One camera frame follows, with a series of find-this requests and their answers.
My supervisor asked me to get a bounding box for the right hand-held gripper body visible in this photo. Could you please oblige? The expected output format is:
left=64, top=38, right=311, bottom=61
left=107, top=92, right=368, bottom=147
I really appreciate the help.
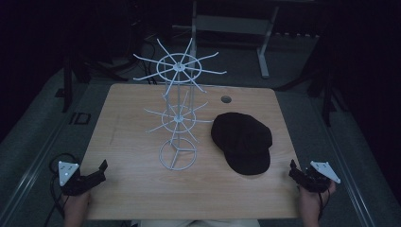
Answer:
left=288, top=161, right=341, bottom=194

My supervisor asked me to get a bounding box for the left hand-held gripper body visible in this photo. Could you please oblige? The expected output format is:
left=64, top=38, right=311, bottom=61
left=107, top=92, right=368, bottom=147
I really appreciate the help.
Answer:
left=58, top=161, right=107, bottom=197

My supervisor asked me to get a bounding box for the black cap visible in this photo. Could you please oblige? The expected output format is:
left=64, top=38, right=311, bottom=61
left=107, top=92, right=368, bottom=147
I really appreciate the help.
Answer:
left=210, top=112, right=273, bottom=176

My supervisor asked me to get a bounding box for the white wire hat rack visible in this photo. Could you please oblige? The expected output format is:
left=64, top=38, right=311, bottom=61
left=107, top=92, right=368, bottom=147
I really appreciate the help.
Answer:
left=132, top=37, right=228, bottom=171

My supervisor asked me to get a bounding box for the person's right hand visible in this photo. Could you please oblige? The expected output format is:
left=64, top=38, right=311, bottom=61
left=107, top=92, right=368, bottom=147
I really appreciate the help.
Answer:
left=298, top=181, right=337, bottom=227

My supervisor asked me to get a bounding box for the person's left hand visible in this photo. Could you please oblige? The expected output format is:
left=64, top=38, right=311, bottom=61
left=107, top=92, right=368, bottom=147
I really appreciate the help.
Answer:
left=62, top=190, right=92, bottom=227

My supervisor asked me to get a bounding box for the black stand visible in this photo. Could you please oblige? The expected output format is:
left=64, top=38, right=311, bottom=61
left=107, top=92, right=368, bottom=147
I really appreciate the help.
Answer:
left=277, top=37, right=348, bottom=128
left=61, top=53, right=131, bottom=114

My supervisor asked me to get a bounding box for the black cable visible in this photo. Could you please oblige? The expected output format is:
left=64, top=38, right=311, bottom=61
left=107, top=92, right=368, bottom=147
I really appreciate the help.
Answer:
left=43, top=152, right=79, bottom=227
left=317, top=188, right=331, bottom=221

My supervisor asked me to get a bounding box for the grey metal desk frame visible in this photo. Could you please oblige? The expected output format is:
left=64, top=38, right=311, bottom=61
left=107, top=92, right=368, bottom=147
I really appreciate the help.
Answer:
left=171, top=0, right=316, bottom=79

